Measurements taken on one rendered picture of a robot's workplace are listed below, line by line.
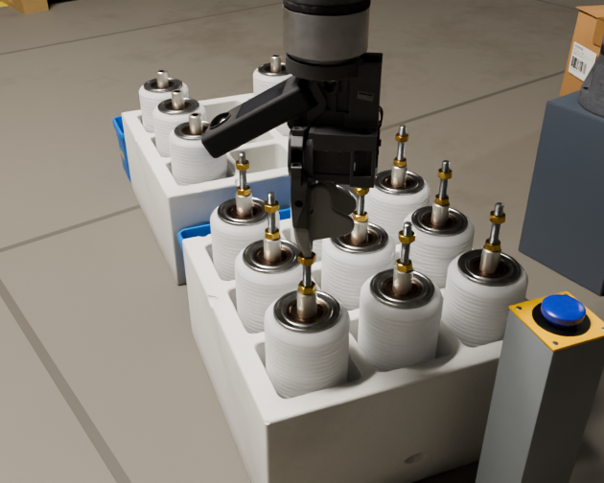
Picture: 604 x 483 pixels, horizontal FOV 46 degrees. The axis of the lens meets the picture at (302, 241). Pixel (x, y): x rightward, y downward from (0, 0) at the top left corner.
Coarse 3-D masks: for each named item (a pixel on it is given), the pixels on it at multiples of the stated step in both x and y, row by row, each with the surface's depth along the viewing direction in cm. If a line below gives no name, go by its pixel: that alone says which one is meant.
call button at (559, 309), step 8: (552, 296) 69; (560, 296) 69; (568, 296) 69; (544, 304) 68; (552, 304) 68; (560, 304) 68; (568, 304) 68; (576, 304) 68; (544, 312) 67; (552, 312) 67; (560, 312) 67; (568, 312) 67; (576, 312) 67; (584, 312) 67; (552, 320) 67; (560, 320) 66; (568, 320) 66; (576, 320) 66; (568, 328) 67
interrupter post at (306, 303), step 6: (300, 294) 77; (306, 294) 77; (312, 294) 77; (300, 300) 78; (306, 300) 77; (312, 300) 77; (300, 306) 78; (306, 306) 78; (312, 306) 78; (300, 312) 78; (306, 312) 78; (312, 312) 78
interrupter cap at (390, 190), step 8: (376, 176) 106; (384, 176) 106; (408, 176) 106; (416, 176) 106; (376, 184) 104; (384, 184) 104; (408, 184) 105; (416, 184) 104; (424, 184) 104; (384, 192) 103; (392, 192) 102; (400, 192) 102; (408, 192) 102; (416, 192) 103
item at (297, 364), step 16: (272, 304) 81; (272, 320) 78; (272, 336) 78; (288, 336) 76; (304, 336) 76; (320, 336) 76; (336, 336) 77; (272, 352) 79; (288, 352) 77; (304, 352) 77; (320, 352) 77; (336, 352) 78; (272, 368) 80; (288, 368) 78; (304, 368) 78; (320, 368) 78; (336, 368) 79; (288, 384) 80; (304, 384) 79; (320, 384) 79; (336, 384) 81
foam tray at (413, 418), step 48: (192, 240) 105; (288, 240) 109; (192, 288) 105; (240, 336) 87; (240, 384) 84; (384, 384) 80; (432, 384) 82; (480, 384) 85; (240, 432) 90; (288, 432) 77; (336, 432) 80; (384, 432) 83; (432, 432) 86; (480, 432) 90; (288, 480) 81; (336, 480) 84; (384, 480) 88
